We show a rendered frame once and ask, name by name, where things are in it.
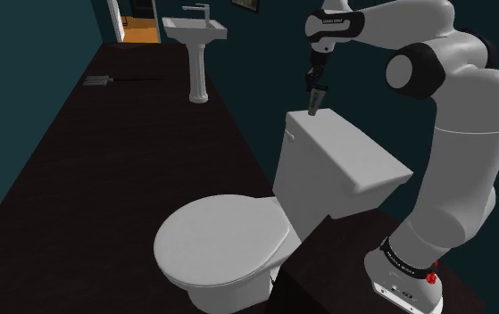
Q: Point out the grey slim upright object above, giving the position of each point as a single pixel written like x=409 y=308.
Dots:
x=315 y=102

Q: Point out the white toilet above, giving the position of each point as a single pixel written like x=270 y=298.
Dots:
x=227 y=239

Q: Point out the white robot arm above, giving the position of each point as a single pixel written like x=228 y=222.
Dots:
x=462 y=165

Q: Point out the dark framed wall picture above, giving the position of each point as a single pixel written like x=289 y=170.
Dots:
x=245 y=4

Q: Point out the white door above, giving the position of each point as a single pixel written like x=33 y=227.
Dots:
x=116 y=19

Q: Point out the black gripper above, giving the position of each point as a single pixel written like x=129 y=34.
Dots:
x=318 y=61

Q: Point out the white pedestal sink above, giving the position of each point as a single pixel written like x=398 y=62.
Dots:
x=197 y=61

